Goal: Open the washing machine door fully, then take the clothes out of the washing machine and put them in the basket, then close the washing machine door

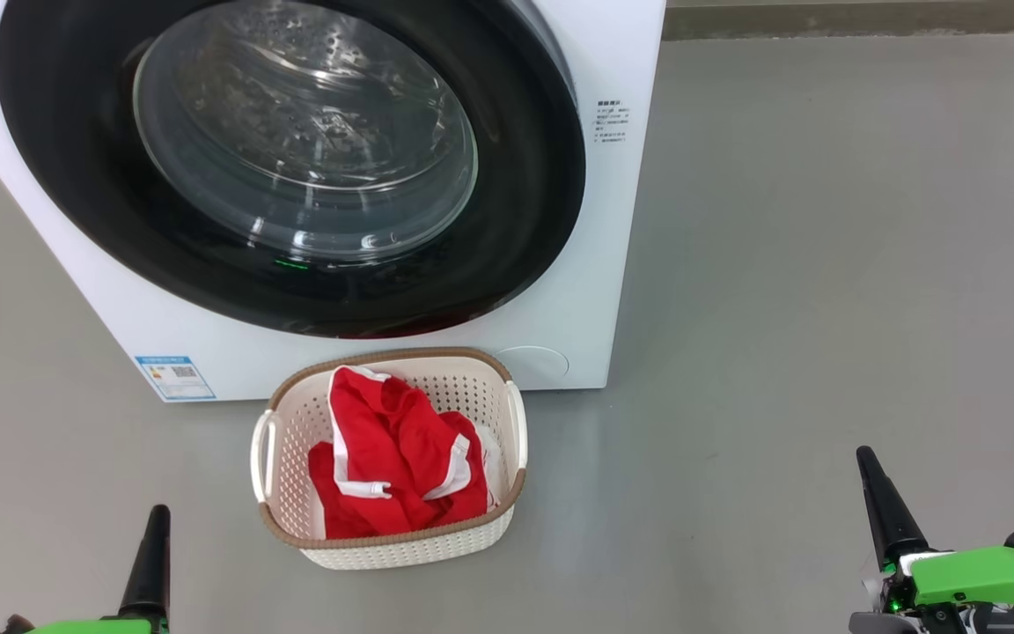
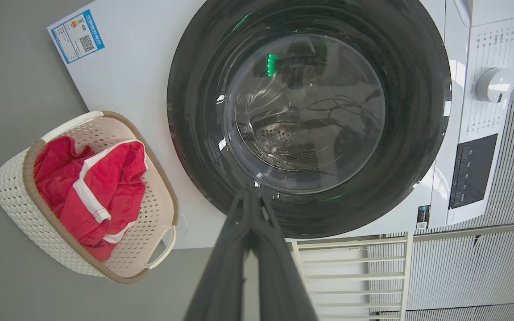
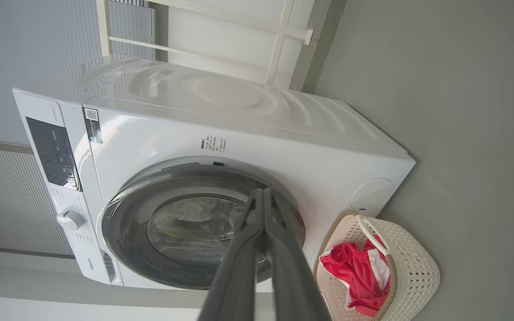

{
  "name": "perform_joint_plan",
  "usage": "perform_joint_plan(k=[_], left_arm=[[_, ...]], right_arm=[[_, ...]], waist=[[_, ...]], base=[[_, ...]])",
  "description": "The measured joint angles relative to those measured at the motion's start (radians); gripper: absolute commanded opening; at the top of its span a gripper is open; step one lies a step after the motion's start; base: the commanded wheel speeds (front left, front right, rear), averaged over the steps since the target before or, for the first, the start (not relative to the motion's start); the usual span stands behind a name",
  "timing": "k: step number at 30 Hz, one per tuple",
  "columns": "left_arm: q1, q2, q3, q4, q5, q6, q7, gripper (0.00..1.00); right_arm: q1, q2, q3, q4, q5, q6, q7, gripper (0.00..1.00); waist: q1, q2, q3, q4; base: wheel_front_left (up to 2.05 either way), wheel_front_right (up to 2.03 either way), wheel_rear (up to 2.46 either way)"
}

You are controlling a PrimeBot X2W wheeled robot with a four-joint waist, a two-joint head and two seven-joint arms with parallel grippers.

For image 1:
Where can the cream perforated plastic laundry basket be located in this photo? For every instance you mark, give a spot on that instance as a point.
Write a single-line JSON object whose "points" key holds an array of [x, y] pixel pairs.
{"points": [[401, 550]]}

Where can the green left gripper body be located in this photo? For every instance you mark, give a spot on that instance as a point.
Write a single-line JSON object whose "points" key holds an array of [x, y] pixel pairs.
{"points": [[102, 627]]}

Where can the round white filter cover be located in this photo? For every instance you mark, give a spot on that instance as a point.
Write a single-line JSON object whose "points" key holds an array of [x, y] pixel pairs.
{"points": [[538, 363]]}

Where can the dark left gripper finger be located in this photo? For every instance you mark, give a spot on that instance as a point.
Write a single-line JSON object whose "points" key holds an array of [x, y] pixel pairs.
{"points": [[150, 572]]}

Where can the black round glass washer door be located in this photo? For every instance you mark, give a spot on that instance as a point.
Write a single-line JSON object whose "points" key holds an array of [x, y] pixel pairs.
{"points": [[525, 220]]}

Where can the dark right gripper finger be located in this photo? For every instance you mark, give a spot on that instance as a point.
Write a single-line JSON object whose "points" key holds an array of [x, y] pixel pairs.
{"points": [[892, 515]]}

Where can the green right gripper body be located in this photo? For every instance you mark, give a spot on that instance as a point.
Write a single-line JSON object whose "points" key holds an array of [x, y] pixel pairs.
{"points": [[982, 577]]}

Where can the red garment with white trim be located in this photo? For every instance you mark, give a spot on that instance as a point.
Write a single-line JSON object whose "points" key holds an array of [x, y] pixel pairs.
{"points": [[384, 440]]}

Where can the blue energy label sticker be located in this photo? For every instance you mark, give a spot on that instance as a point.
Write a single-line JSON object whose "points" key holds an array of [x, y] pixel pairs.
{"points": [[175, 377]]}

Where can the white front-load washing machine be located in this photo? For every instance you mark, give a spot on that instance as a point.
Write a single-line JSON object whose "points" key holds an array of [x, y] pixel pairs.
{"points": [[613, 264]]}

